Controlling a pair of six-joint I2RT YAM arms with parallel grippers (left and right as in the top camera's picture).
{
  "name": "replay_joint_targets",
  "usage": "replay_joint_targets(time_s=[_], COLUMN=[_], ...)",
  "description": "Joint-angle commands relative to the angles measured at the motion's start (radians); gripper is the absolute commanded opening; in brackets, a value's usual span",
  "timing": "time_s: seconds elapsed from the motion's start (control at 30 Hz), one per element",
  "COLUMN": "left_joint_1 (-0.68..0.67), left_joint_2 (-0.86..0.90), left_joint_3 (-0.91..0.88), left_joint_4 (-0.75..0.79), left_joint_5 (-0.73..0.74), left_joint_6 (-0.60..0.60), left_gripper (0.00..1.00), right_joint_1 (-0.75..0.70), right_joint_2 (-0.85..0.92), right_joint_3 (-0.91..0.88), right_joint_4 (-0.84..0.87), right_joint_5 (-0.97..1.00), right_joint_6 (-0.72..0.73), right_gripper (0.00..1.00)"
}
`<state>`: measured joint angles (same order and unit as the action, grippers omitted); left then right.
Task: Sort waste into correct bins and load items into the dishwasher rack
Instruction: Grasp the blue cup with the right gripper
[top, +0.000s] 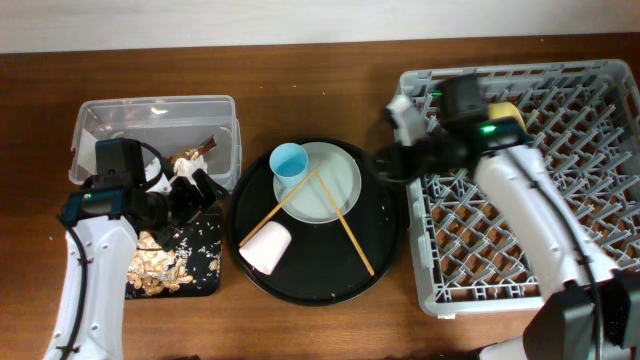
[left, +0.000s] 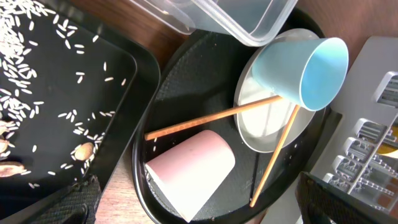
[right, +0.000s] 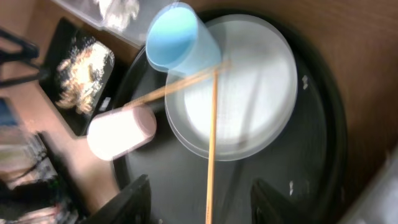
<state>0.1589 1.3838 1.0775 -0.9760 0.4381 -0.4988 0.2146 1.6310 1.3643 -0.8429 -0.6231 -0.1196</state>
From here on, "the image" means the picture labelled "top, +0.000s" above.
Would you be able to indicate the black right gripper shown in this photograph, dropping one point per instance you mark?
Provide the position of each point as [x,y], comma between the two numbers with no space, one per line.
[417,151]

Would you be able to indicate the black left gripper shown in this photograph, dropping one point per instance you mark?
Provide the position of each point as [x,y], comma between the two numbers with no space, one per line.
[185,198]

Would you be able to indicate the gold snack wrapper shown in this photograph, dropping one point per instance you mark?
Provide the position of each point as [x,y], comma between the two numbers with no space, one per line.
[193,153]

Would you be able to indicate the white tissue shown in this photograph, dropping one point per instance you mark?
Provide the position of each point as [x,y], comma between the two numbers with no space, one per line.
[185,168]

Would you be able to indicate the pink plastic cup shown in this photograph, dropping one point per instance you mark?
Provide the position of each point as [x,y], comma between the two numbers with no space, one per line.
[265,249]

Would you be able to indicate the blue plastic cup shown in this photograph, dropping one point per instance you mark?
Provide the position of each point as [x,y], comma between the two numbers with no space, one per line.
[289,162]

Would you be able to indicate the wooden chopstick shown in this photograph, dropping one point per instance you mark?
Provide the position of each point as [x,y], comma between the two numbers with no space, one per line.
[288,197]
[347,228]

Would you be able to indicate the peanut shell food scraps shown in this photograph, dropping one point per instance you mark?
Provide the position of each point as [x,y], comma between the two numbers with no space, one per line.
[160,267]

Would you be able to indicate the yellow bowl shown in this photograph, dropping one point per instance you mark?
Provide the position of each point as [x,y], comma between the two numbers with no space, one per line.
[503,110]

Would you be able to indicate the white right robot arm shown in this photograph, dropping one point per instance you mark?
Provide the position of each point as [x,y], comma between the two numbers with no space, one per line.
[591,308]

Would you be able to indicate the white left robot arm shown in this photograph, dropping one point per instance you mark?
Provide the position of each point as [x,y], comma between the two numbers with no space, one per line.
[103,222]

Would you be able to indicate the grey dishwasher rack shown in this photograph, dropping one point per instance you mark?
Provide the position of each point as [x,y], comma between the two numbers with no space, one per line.
[584,118]

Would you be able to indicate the black rectangular tray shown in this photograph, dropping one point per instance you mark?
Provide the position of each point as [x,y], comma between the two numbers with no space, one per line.
[205,270]

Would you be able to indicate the clear plastic bin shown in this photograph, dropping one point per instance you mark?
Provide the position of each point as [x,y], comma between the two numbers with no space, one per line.
[170,124]

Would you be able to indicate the round black serving tray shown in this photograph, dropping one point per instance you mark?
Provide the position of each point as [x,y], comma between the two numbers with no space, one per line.
[321,266]

